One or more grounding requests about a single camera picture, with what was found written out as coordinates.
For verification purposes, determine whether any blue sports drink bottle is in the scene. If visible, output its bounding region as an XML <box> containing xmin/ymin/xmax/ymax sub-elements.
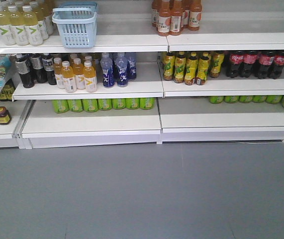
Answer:
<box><xmin>115</xmin><ymin>52</ymin><xmax>128</xmax><ymax>87</ymax></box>
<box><xmin>100</xmin><ymin>52</ymin><xmax>115</xmax><ymax>88</ymax></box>
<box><xmin>125</xmin><ymin>52</ymin><xmax>137</xmax><ymax>80</ymax></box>

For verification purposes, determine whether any coke bottle red label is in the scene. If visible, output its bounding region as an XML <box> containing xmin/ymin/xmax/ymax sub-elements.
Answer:
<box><xmin>226</xmin><ymin>50</ymin><xmax>245</xmax><ymax>78</ymax></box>
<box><xmin>239</xmin><ymin>50</ymin><xmax>258</xmax><ymax>78</ymax></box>
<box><xmin>268</xmin><ymin>50</ymin><xmax>284</xmax><ymax>79</ymax></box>
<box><xmin>255</xmin><ymin>50</ymin><xmax>275</xmax><ymax>79</ymax></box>

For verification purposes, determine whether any brown sauce jar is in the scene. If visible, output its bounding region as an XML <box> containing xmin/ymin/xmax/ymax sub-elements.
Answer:
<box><xmin>0</xmin><ymin>106</ymin><xmax>11</xmax><ymax>125</ymax></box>

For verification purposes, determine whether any yellow lemon tea bottle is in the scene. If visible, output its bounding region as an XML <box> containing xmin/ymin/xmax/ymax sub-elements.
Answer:
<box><xmin>195</xmin><ymin>52</ymin><xmax>209</xmax><ymax>85</ymax></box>
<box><xmin>174</xmin><ymin>51</ymin><xmax>187</xmax><ymax>84</ymax></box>
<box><xmin>163</xmin><ymin>51</ymin><xmax>175</xmax><ymax>81</ymax></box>
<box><xmin>209</xmin><ymin>51</ymin><xmax>224</xmax><ymax>78</ymax></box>
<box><xmin>184</xmin><ymin>52</ymin><xmax>198</xmax><ymax>85</ymax></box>

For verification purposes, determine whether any orange C100 juice bottle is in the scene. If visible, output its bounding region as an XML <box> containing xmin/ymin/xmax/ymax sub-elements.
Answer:
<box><xmin>188</xmin><ymin>0</ymin><xmax>202</xmax><ymax>31</ymax></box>
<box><xmin>157</xmin><ymin>0</ymin><xmax>171</xmax><ymax>36</ymax></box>
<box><xmin>169</xmin><ymin>0</ymin><xmax>183</xmax><ymax>36</ymax></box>

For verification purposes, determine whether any light blue plastic basket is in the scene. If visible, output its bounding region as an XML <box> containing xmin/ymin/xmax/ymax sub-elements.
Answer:
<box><xmin>52</xmin><ymin>0</ymin><xmax>98</xmax><ymax>49</ymax></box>

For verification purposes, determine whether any green drink bottle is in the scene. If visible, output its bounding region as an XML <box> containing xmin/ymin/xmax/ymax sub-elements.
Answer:
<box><xmin>111</xmin><ymin>98</ymin><xmax>126</xmax><ymax>110</ymax></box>
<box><xmin>82</xmin><ymin>99</ymin><xmax>98</xmax><ymax>113</ymax></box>
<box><xmin>140</xmin><ymin>97</ymin><xmax>155</xmax><ymax>110</ymax></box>
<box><xmin>51</xmin><ymin>100</ymin><xmax>69</xmax><ymax>114</ymax></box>
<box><xmin>125</xmin><ymin>98</ymin><xmax>140</xmax><ymax>110</ymax></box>
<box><xmin>67</xmin><ymin>99</ymin><xmax>84</xmax><ymax>113</ymax></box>
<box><xmin>98</xmin><ymin>99</ymin><xmax>112</xmax><ymax>111</ymax></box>

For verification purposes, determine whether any dark tea bottle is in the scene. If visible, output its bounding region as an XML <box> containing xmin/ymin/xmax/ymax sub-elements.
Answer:
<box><xmin>15</xmin><ymin>53</ymin><xmax>34</xmax><ymax>88</ymax></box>
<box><xmin>42</xmin><ymin>53</ymin><xmax>57</xmax><ymax>85</ymax></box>
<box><xmin>30</xmin><ymin>53</ymin><xmax>47</xmax><ymax>83</ymax></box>

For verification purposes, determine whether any orange vitamin drink bottle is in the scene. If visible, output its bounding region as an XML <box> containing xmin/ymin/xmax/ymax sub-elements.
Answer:
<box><xmin>61</xmin><ymin>61</ymin><xmax>77</xmax><ymax>93</ymax></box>
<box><xmin>54</xmin><ymin>57</ymin><xmax>65</xmax><ymax>89</ymax></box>
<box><xmin>83</xmin><ymin>61</ymin><xmax>97</xmax><ymax>93</ymax></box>
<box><xmin>73</xmin><ymin>58</ymin><xmax>85</xmax><ymax>90</ymax></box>

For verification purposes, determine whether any pale yellow drink bottle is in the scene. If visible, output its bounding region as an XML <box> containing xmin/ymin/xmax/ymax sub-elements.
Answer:
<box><xmin>8</xmin><ymin>5</ymin><xmax>29</xmax><ymax>46</ymax></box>
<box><xmin>22</xmin><ymin>5</ymin><xmax>43</xmax><ymax>46</ymax></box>
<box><xmin>0</xmin><ymin>5</ymin><xmax>15</xmax><ymax>45</ymax></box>

